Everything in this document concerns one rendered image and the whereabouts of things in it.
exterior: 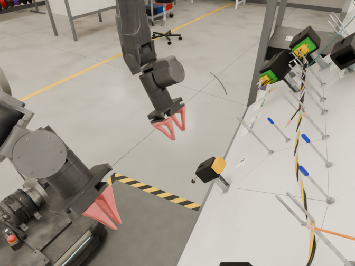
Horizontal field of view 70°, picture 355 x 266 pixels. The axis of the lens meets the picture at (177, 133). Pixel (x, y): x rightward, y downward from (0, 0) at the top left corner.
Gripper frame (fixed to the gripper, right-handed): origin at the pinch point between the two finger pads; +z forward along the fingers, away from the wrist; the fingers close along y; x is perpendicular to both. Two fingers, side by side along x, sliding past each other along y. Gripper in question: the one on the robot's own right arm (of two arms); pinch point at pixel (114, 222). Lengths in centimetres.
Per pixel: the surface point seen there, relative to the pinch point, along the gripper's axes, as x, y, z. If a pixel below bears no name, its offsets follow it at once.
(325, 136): -20.9, 39.6, 17.0
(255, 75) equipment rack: 17, 93, 16
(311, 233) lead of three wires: -28.3, 8.0, 7.5
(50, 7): 399, 271, -182
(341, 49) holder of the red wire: -26, 57, 5
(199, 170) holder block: 9.4, 28.6, 14.3
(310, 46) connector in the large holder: -14, 76, 8
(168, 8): 345, 480, -75
